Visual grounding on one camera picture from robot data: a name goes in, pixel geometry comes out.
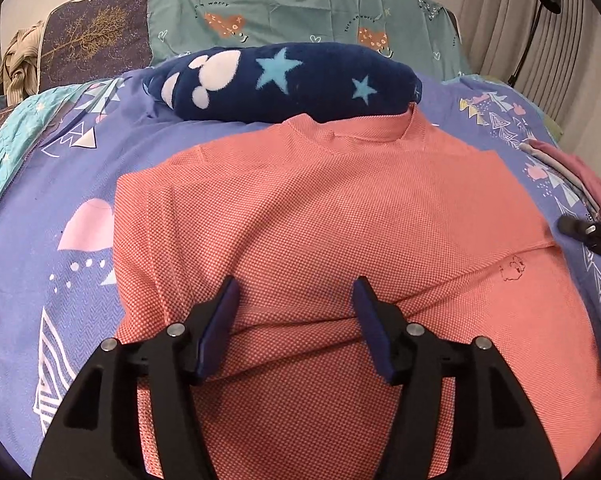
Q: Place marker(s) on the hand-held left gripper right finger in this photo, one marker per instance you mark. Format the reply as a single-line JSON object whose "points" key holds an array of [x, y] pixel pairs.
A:
{"points": [[375, 340]]}

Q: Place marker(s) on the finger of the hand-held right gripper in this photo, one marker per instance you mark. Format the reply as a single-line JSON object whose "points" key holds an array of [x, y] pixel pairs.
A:
{"points": [[593, 235]]}

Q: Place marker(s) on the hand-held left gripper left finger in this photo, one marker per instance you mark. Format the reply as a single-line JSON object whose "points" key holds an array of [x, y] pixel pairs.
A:
{"points": [[215, 340]]}

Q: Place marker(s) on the salmon knit shirt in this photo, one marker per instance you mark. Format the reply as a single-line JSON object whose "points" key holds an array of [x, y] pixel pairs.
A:
{"points": [[330, 210]]}

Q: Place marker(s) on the pink folded garment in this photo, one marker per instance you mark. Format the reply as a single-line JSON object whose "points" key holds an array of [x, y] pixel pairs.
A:
{"points": [[588, 175]]}

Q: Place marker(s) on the grey folded garment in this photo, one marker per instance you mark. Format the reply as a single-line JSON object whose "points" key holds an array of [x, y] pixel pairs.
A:
{"points": [[555, 170]]}

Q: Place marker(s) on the beige curtain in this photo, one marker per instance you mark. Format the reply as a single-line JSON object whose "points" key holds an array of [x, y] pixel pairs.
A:
{"points": [[580, 60]]}

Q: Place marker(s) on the purple tree print bed cover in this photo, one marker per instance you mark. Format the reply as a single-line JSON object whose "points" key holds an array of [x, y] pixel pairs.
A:
{"points": [[55, 185]]}

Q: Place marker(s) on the navy star print blanket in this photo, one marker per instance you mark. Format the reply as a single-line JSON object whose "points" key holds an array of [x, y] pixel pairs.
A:
{"points": [[300, 95]]}

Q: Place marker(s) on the teal quilt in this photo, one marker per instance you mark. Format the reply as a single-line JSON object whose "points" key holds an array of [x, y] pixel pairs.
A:
{"points": [[5, 150]]}

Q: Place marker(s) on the dark tree print pillow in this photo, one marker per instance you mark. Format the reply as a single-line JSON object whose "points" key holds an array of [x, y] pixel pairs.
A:
{"points": [[95, 35]]}

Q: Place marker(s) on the beige crumpled clothing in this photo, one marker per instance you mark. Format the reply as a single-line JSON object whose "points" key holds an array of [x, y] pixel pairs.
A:
{"points": [[23, 60]]}

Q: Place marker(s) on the green printed pillow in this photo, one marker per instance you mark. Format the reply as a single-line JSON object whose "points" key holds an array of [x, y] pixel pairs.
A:
{"points": [[290, 5]]}

